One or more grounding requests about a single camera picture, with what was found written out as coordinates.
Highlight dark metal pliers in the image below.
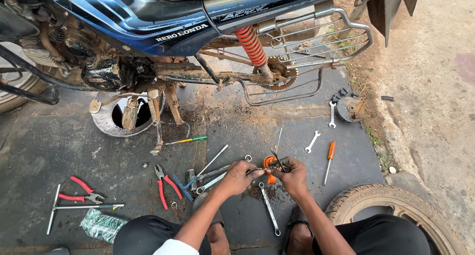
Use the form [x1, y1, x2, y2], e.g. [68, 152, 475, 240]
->
[268, 149, 288, 173]

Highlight person's right foot sandal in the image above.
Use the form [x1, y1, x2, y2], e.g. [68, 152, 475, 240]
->
[281, 206, 315, 255]

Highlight small double open spanner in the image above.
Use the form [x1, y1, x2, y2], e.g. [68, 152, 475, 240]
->
[328, 101, 337, 129]

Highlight blue motorcycle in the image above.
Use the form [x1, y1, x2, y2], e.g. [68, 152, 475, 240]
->
[0, 0, 422, 156]

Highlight rusty rear sprocket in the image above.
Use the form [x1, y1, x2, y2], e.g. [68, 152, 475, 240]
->
[255, 56, 299, 92]

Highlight small open-ended spanner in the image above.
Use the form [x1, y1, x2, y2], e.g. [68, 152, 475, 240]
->
[305, 130, 321, 154]

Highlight person's left foot sandal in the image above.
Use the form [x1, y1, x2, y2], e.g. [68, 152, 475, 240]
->
[191, 191, 231, 255]

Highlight person's right leg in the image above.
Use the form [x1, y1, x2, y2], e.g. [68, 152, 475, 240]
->
[311, 214, 432, 255]

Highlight green plastic packet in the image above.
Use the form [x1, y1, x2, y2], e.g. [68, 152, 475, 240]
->
[79, 208, 129, 244]

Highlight silver ring spanner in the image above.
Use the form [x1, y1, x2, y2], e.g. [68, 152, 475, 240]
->
[258, 182, 281, 236]

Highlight thin metal rod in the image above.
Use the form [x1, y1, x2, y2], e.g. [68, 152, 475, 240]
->
[273, 127, 284, 152]

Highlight chrome side guard rack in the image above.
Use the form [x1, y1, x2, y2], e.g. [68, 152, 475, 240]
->
[266, 7, 374, 71]

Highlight red handled combination pliers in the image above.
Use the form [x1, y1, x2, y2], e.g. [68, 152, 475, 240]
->
[154, 164, 183, 210]

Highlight person's leg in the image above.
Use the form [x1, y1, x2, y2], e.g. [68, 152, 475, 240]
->
[113, 214, 212, 255]
[311, 214, 432, 255]

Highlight blue handled T wrench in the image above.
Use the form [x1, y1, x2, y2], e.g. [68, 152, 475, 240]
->
[171, 144, 229, 203]

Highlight black rear mudguard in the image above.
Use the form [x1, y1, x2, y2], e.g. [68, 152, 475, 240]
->
[367, 0, 422, 48]

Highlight person's foot sandal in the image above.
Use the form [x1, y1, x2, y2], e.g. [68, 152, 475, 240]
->
[281, 206, 315, 255]
[191, 191, 231, 255]

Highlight black rubber damper pieces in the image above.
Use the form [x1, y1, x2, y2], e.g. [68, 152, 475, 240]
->
[331, 87, 350, 102]

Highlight orange handled screwdriver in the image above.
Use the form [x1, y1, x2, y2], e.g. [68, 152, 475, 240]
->
[322, 141, 337, 186]

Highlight rusty brake drum plate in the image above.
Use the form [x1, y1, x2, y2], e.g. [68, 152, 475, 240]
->
[335, 91, 375, 123]

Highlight person's white sleeve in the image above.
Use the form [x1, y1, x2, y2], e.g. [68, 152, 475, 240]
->
[152, 239, 200, 255]

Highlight orange plastic cap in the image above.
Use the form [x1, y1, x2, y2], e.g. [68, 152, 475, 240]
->
[262, 155, 280, 185]

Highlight removed wheel with tyre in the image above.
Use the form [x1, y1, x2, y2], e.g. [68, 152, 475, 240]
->
[324, 183, 470, 255]

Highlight person's left leg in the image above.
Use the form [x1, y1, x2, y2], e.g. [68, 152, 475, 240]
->
[113, 214, 212, 255]

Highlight long combination spanner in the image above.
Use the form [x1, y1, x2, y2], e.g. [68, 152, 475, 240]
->
[195, 154, 253, 195]

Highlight round steel ring plate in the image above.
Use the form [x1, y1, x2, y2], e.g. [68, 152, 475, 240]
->
[91, 91, 166, 138]

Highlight red handled circlip pliers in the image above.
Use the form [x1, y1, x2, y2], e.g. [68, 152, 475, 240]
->
[58, 176, 106, 205]

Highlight person's right hand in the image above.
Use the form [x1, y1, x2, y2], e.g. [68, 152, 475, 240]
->
[269, 157, 309, 201]

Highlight green yellow screwdriver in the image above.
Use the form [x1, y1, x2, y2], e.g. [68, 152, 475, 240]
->
[162, 135, 208, 146]

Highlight red shock absorber spring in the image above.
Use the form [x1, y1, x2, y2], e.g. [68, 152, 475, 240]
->
[234, 25, 269, 68]

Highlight motorcycle front tyre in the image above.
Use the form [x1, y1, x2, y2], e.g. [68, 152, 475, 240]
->
[0, 41, 49, 113]

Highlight silver T-handle wrench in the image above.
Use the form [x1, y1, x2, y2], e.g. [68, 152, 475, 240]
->
[46, 184, 126, 235]

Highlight person's left hand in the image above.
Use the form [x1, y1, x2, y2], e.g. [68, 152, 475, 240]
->
[217, 160, 265, 198]

